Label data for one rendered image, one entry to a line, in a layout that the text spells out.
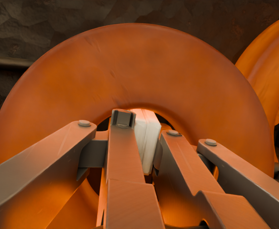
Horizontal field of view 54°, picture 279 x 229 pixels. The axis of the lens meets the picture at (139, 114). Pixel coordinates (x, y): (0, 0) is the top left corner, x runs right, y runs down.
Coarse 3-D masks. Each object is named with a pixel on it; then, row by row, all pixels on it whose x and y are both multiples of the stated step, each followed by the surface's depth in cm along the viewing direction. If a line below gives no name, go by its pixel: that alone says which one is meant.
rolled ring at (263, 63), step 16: (272, 32) 20; (256, 48) 20; (272, 48) 19; (240, 64) 21; (256, 64) 19; (272, 64) 19; (256, 80) 19; (272, 80) 19; (272, 96) 20; (272, 112) 20; (272, 128) 20
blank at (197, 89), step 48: (96, 48) 14; (144, 48) 14; (192, 48) 14; (48, 96) 14; (96, 96) 14; (144, 96) 14; (192, 96) 15; (240, 96) 15; (0, 144) 14; (192, 144) 15; (240, 144) 15
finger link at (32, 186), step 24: (48, 144) 10; (72, 144) 10; (0, 168) 8; (24, 168) 8; (48, 168) 8; (72, 168) 11; (0, 192) 7; (24, 192) 7; (48, 192) 9; (72, 192) 11; (0, 216) 6; (24, 216) 7; (48, 216) 9
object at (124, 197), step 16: (112, 112) 14; (128, 112) 14; (112, 128) 13; (128, 128) 14; (112, 144) 11; (128, 144) 11; (112, 160) 10; (128, 160) 10; (112, 176) 8; (128, 176) 9; (112, 192) 6; (128, 192) 7; (144, 192) 7; (112, 208) 6; (128, 208) 6; (144, 208) 6; (96, 224) 10; (112, 224) 5; (128, 224) 5; (144, 224) 6; (160, 224) 6
